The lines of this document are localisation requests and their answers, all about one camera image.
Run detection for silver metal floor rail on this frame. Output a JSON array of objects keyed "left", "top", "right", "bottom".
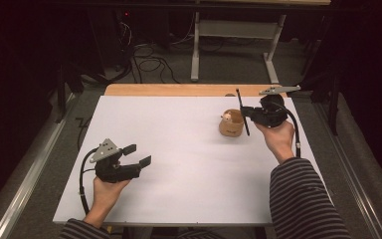
[
  {"left": 0, "top": 93, "right": 78, "bottom": 239},
  {"left": 313, "top": 102, "right": 382, "bottom": 239}
]

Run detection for black metal stand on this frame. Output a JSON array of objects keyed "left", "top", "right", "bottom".
[
  {"left": 54, "top": 63, "right": 85, "bottom": 124},
  {"left": 286, "top": 33, "right": 343, "bottom": 136}
]

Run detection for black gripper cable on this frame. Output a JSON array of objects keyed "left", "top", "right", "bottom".
[
  {"left": 79, "top": 147, "right": 99, "bottom": 216},
  {"left": 272, "top": 101, "right": 302, "bottom": 159}
]

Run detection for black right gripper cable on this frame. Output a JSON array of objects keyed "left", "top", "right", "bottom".
[{"left": 272, "top": 101, "right": 302, "bottom": 159}]

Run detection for wooden pen holder cup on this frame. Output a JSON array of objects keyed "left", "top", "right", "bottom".
[{"left": 218, "top": 109, "right": 246, "bottom": 137}]

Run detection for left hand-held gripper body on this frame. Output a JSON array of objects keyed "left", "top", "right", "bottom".
[{"left": 89, "top": 137, "right": 142, "bottom": 183}]

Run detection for wooden table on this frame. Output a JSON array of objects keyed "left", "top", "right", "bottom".
[{"left": 103, "top": 83, "right": 287, "bottom": 99}]

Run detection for black pen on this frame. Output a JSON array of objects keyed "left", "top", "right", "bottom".
[{"left": 235, "top": 88, "right": 251, "bottom": 136}]

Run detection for white metal desk frame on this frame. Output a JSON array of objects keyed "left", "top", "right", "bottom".
[{"left": 190, "top": 0, "right": 331, "bottom": 84}]

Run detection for person's left hand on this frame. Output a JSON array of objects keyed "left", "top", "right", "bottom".
[{"left": 87, "top": 176, "right": 132, "bottom": 219}]

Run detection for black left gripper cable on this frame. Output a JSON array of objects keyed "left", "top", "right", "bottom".
[{"left": 79, "top": 147, "right": 99, "bottom": 216}]

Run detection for tangle of black floor cables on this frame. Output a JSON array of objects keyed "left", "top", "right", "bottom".
[{"left": 117, "top": 19, "right": 182, "bottom": 85}]

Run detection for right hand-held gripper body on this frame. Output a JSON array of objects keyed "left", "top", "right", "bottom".
[{"left": 255, "top": 85, "right": 301, "bottom": 128}]

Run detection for person's right hand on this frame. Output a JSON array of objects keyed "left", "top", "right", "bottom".
[{"left": 254, "top": 119, "right": 296, "bottom": 165}]

